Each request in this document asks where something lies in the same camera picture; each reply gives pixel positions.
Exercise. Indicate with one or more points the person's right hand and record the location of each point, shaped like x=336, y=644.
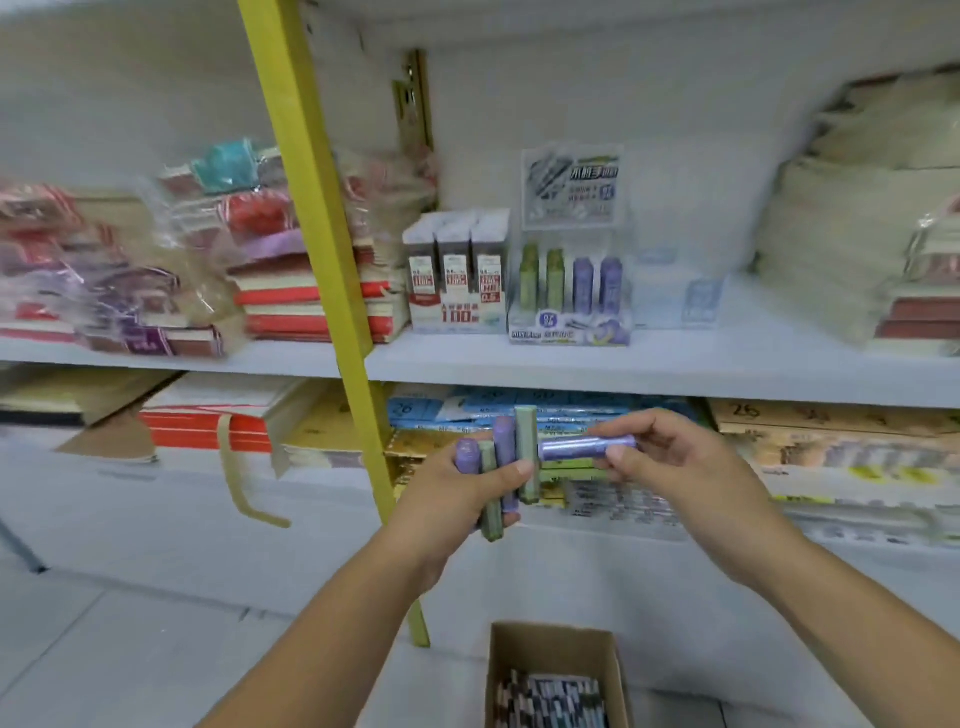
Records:
x=705, y=495

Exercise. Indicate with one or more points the person's left hand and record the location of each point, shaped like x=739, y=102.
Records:
x=442, y=517

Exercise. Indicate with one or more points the small brown cardboard box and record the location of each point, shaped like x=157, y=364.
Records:
x=555, y=645

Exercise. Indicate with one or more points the rows of lead tubes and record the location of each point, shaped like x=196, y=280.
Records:
x=570, y=281

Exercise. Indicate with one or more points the rows of lead cases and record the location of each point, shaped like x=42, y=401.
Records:
x=457, y=247

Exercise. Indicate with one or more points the person's right forearm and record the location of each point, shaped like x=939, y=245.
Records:
x=862, y=645

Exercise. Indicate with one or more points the person's left forearm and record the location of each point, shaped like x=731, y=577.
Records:
x=322, y=645

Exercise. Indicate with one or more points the clear box with blue label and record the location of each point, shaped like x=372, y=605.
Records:
x=701, y=300

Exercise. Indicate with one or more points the clear display of green purple tubes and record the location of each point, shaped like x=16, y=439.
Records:
x=570, y=180

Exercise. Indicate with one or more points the stack of gold paper packs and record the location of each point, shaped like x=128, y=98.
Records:
x=412, y=446

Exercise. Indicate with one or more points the beige notebook stack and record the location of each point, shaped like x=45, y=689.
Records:
x=840, y=450
x=825, y=240

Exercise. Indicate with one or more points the stack of blue paper packs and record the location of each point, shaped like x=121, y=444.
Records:
x=585, y=416

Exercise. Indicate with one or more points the yellow notebook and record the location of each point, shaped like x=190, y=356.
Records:
x=322, y=427

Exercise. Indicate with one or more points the red white receipt book bundle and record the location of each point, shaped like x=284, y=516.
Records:
x=195, y=427

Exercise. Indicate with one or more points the red-spine notebook stack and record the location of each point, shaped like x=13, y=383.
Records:
x=285, y=296

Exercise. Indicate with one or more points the pink paper sheet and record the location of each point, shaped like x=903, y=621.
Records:
x=277, y=244

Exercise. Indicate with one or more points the wrapped purple-band notebook stack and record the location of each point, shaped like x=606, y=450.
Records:
x=165, y=341

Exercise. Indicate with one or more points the crumpled plastic-wrapped notebook pack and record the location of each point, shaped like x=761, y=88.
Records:
x=390, y=187

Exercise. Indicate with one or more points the brown kraft folder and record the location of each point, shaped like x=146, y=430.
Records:
x=112, y=442

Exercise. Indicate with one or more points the wrapped red-band notebook pack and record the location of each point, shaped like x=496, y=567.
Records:
x=255, y=214

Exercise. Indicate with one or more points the tan notebooks with black spine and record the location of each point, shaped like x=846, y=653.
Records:
x=52, y=394

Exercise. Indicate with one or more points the wrapped teal-band notebook pack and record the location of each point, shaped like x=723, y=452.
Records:
x=225, y=165

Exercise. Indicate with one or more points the grey metal rack leg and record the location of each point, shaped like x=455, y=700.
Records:
x=21, y=551

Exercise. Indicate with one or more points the wrapped red-band notebook stack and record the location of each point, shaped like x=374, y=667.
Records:
x=60, y=217

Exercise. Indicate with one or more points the yellow shelf post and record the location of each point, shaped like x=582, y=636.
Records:
x=315, y=225

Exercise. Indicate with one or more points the yellow slotted bracket rail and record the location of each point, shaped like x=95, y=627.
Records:
x=414, y=97

